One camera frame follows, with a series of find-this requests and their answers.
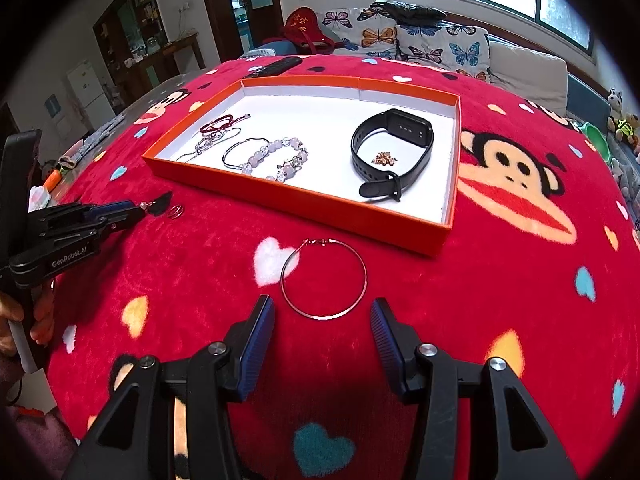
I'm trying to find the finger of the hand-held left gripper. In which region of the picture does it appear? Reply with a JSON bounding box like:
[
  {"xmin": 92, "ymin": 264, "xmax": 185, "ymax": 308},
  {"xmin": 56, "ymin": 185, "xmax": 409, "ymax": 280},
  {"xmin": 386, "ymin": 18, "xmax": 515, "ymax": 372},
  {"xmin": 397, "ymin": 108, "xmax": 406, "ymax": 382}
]
[
  {"xmin": 75, "ymin": 208, "xmax": 147, "ymax": 248},
  {"xmin": 39, "ymin": 200, "xmax": 137, "ymax": 235}
]

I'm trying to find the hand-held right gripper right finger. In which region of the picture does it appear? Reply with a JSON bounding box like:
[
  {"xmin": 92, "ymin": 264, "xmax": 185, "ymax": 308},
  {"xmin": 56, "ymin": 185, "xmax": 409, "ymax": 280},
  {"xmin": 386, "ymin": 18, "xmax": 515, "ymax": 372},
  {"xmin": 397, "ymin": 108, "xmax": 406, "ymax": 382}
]
[{"xmin": 370, "ymin": 297, "xmax": 581, "ymax": 480}]

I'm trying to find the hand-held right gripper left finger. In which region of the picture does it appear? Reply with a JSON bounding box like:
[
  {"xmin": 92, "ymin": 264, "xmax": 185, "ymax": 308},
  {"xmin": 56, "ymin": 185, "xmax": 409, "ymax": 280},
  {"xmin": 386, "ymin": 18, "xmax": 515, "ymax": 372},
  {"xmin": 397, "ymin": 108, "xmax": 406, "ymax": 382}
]
[{"xmin": 62, "ymin": 294, "xmax": 277, "ymax": 480}]

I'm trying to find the pearl black tassel earring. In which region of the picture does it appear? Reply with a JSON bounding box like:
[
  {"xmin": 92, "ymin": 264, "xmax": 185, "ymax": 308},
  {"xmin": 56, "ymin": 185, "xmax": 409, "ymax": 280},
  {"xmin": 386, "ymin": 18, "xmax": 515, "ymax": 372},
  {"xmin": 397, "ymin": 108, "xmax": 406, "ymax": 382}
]
[{"xmin": 140, "ymin": 191, "xmax": 174, "ymax": 219}]

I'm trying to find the large thin hoop earring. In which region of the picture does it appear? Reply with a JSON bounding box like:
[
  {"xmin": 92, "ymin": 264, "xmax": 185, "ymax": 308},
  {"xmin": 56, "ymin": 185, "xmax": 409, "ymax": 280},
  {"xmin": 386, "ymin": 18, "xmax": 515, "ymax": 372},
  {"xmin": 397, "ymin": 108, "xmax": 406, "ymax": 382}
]
[{"xmin": 279, "ymin": 238, "xmax": 369, "ymax": 320}]

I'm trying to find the silver chain necklace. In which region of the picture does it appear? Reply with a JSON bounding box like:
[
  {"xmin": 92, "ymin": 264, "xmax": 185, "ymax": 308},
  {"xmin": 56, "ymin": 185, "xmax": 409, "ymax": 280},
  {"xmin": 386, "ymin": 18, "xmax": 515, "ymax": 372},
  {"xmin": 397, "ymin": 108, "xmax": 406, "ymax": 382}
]
[{"xmin": 176, "ymin": 127, "xmax": 243, "ymax": 163}]

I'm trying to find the silver bangle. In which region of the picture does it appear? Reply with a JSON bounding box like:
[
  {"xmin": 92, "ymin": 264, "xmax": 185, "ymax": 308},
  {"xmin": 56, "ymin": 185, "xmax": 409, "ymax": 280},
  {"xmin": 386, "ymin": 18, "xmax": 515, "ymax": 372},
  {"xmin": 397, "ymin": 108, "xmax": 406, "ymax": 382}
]
[{"xmin": 221, "ymin": 135, "xmax": 275, "ymax": 170}]

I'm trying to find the red cord bracelet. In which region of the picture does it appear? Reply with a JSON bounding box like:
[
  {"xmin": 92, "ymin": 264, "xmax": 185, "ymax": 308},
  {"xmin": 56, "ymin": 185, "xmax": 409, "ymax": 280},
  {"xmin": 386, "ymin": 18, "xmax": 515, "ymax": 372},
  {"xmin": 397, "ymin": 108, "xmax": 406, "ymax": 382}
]
[{"xmin": 199, "ymin": 113, "xmax": 252, "ymax": 137}]

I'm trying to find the pale purple bead bracelet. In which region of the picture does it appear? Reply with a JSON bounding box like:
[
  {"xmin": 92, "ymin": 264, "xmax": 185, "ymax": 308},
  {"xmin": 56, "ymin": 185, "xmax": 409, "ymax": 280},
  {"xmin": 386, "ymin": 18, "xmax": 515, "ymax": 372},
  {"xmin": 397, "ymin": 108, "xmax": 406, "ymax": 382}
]
[{"xmin": 241, "ymin": 136, "xmax": 303, "ymax": 176}]

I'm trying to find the clear crystal bead bracelet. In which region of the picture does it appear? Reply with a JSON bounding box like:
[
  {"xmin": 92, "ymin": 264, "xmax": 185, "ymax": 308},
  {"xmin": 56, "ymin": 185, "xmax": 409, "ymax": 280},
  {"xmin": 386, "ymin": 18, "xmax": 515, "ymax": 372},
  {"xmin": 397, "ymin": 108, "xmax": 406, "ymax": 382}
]
[{"xmin": 267, "ymin": 146, "xmax": 309, "ymax": 182}]

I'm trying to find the black smartwatch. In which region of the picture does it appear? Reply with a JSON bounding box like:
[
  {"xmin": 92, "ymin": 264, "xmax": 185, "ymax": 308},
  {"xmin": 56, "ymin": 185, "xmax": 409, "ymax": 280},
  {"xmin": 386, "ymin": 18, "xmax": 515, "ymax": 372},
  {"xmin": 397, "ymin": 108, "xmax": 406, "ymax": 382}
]
[{"xmin": 351, "ymin": 108, "xmax": 435, "ymax": 202}]

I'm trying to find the orange shallow box tray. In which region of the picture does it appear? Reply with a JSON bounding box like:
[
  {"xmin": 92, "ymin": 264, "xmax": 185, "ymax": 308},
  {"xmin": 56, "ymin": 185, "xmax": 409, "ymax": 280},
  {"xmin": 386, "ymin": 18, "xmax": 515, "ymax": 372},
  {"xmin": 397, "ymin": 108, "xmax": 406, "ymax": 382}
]
[{"xmin": 141, "ymin": 75, "xmax": 462, "ymax": 258}]

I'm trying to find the person's left hand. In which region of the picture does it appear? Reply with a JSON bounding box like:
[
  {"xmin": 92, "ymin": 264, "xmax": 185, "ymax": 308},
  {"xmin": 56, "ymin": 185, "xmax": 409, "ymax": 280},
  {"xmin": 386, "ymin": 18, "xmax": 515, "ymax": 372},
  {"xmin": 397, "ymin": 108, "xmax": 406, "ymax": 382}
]
[{"xmin": 0, "ymin": 280, "xmax": 57, "ymax": 358}]

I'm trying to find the tissue pack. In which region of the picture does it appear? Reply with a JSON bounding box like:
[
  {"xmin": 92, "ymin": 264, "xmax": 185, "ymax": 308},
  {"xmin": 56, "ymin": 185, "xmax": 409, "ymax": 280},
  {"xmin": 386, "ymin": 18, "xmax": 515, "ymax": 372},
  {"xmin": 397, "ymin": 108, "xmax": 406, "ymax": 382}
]
[{"xmin": 27, "ymin": 185, "xmax": 51, "ymax": 213}]

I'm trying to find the grey glove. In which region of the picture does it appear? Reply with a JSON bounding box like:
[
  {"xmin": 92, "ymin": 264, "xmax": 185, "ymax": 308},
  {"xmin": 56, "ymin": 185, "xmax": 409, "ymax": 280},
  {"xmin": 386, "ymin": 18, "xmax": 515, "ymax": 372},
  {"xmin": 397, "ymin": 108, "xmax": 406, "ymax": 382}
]
[{"xmin": 57, "ymin": 112, "xmax": 126, "ymax": 171}]

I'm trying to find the red monkey printed blanket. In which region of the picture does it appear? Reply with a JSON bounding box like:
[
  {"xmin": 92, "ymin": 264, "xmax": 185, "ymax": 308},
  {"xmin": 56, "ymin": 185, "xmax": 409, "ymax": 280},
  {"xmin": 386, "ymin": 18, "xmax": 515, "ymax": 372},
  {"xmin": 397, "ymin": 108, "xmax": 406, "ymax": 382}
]
[{"xmin": 47, "ymin": 52, "xmax": 640, "ymax": 480}]

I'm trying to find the wooden side desk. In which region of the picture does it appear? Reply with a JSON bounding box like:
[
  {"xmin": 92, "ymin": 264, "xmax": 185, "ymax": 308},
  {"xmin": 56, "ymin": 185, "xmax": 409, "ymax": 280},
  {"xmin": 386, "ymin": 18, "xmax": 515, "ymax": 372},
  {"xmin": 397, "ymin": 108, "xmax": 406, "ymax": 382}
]
[{"xmin": 130, "ymin": 32, "xmax": 206, "ymax": 91}]

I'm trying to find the dark display cabinet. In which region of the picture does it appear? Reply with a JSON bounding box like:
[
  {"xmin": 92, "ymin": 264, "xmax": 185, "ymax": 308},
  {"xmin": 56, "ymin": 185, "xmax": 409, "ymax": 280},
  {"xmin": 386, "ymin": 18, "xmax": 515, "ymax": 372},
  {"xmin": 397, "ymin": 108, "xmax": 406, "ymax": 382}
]
[{"xmin": 92, "ymin": 0, "xmax": 173, "ymax": 106}]

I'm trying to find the black remote control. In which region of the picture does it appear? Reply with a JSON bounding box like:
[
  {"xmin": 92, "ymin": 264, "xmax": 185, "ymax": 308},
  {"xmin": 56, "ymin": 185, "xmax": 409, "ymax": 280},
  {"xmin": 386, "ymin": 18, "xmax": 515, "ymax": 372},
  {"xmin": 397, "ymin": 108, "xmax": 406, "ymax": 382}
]
[{"xmin": 243, "ymin": 56, "xmax": 304, "ymax": 80}]

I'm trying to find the blue grey striped cloth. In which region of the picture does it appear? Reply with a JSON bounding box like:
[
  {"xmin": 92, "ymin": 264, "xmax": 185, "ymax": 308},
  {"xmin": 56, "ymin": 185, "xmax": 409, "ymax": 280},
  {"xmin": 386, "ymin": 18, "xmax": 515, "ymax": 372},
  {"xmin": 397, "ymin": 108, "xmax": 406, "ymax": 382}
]
[{"xmin": 245, "ymin": 42, "xmax": 288, "ymax": 61}]

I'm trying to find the dark wooden door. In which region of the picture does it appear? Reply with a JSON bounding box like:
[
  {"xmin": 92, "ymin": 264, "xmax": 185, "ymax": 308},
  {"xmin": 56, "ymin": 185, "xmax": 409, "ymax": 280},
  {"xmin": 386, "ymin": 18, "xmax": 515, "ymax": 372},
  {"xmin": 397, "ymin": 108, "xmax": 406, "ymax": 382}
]
[{"xmin": 195, "ymin": 0, "xmax": 288, "ymax": 68}]

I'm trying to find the red bag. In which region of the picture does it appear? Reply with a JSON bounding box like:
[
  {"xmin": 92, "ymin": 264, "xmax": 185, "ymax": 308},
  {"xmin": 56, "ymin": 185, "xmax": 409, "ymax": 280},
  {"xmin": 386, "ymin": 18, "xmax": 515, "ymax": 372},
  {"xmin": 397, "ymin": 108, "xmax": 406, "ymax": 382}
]
[{"xmin": 283, "ymin": 6, "xmax": 346, "ymax": 56}]

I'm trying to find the green bowl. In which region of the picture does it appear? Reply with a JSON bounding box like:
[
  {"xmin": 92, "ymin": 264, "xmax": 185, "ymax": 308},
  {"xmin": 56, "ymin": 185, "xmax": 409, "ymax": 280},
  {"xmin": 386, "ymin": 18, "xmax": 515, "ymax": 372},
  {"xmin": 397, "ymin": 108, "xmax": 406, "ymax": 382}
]
[{"xmin": 580, "ymin": 121, "xmax": 612, "ymax": 161}]

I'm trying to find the butterfly print cushion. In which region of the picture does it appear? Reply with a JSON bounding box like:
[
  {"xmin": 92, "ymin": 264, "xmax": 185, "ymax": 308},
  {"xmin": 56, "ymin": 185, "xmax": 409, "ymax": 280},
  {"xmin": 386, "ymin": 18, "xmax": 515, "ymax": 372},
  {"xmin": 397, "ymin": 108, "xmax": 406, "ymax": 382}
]
[
  {"xmin": 322, "ymin": 7, "xmax": 401, "ymax": 61},
  {"xmin": 395, "ymin": 22, "xmax": 493, "ymax": 83}
]

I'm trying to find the beige cushion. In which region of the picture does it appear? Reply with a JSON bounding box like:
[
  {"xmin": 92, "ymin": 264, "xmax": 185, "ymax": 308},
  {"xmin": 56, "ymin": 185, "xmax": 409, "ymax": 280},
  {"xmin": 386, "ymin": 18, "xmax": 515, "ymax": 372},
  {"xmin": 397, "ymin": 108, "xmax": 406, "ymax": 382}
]
[{"xmin": 487, "ymin": 40, "xmax": 568, "ymax": 106}]

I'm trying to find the bear plush yellow vest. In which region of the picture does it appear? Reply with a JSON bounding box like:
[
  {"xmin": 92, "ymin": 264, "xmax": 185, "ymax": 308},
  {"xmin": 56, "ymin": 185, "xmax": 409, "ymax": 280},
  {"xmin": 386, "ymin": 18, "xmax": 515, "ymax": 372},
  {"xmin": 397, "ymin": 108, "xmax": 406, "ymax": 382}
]
[{"xmin": 607, "ymin": 112, "xmax": 640, "ymax": 143}]

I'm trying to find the dark cloth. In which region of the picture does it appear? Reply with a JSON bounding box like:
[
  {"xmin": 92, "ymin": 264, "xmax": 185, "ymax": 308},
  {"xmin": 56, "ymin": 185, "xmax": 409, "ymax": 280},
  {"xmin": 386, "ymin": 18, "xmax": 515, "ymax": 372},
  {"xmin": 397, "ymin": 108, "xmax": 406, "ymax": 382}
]
[{"xmin": 370, "ymin": 1, "xmax": 448, "ymax": 23}]

